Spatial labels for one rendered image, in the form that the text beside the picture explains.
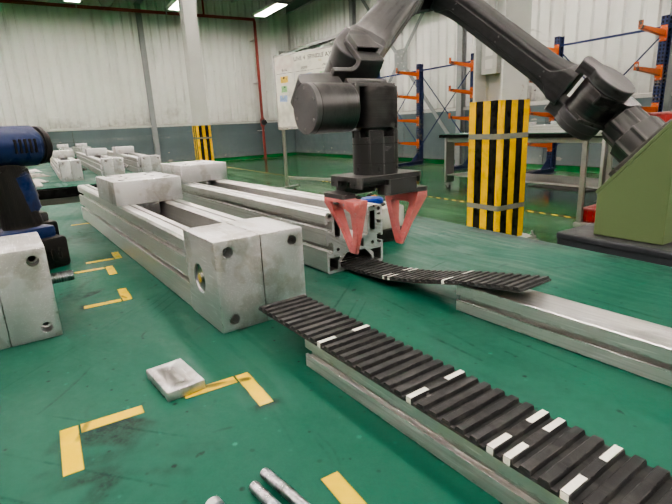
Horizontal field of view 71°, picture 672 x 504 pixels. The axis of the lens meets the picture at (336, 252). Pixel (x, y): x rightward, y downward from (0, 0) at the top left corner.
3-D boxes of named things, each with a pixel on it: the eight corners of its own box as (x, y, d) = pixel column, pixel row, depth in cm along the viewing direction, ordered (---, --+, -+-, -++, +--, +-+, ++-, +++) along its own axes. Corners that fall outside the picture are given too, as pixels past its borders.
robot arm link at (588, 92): (648, 111, 79) (624, 136, 83) (607, 73, 84) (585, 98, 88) (619, 113, 75) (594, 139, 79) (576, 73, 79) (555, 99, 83)
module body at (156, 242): (269, 289, 60) (264, 224, 58) (192, 309, 55) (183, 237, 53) (125, 213, 124) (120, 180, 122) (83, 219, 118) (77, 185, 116)
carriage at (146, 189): (185, 213, 85) (180, 175, 83) (119, 223, 79) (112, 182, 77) (159, 204, 97) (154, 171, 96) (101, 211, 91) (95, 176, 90)
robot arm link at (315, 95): (366, 29, 60) (343, 87, 67) (283, 23, 54) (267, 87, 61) (413, 89, 55) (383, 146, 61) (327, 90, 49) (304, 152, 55)
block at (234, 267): (325, 304, 55) (320, 223, 52) (223, 334, 48) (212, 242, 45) (286, 285, 62) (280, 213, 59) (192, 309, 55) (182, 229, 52)
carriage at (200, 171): (229, 190, 115) (226, 161, 113) (184, 195, 109) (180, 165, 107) (205, 185, 128) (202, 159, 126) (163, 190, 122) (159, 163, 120)
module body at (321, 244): (383, 260, 71) (381, 203, 69) (327, 274, 65) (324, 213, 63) (196, 204, 134) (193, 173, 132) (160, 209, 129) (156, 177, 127)
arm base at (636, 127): (698, 127, 76) (634, 180, 84) (661, 95, 80) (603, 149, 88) (677, 125, 71) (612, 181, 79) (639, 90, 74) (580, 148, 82)
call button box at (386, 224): (404, 238, 84) (404, 202, 82) (361, 248, 79) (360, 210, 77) (375, 231, 90) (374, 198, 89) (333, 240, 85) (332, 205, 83)
